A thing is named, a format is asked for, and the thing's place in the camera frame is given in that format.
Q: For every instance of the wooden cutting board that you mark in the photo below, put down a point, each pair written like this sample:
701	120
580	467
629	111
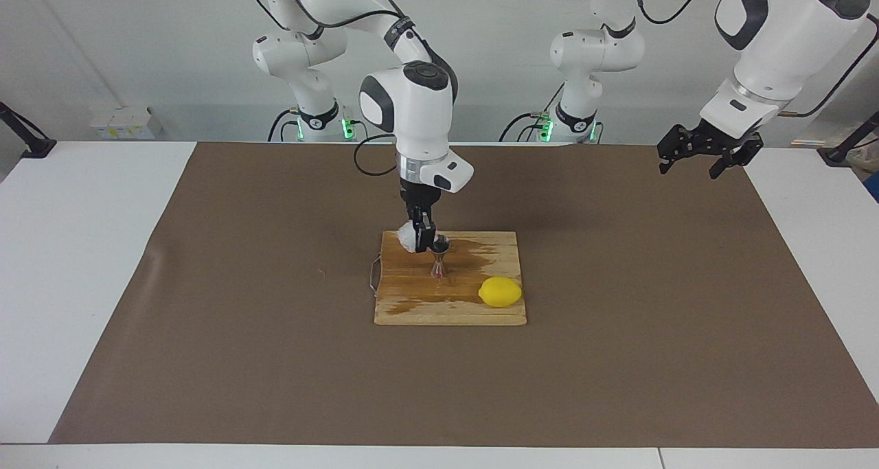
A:
412	297

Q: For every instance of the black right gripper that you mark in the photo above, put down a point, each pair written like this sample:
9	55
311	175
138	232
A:
420	196

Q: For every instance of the clear plastic cup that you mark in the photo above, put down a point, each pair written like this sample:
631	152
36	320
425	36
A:
406	238

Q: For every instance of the clear plastic bag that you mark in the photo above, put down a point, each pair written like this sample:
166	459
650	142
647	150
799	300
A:
864	158

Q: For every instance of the steel double jigger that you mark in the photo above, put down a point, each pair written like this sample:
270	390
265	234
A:
439	266

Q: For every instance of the white box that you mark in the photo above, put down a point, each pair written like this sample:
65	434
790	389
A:
127	122

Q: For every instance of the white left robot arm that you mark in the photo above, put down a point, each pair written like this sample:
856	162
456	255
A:
783	43

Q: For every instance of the black clamp stand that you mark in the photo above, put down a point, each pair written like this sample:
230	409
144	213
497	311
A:
834	156
38	148

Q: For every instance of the brown table mat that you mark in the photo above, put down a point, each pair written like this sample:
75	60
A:
206	359

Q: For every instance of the blue object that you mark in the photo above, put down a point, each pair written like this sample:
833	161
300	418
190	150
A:
873	187

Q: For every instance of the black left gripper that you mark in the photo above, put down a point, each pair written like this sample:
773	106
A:
721	145

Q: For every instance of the yellow lemon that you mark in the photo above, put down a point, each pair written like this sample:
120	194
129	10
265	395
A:
500	292

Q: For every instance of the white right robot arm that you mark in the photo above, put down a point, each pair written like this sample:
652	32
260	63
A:
419	112

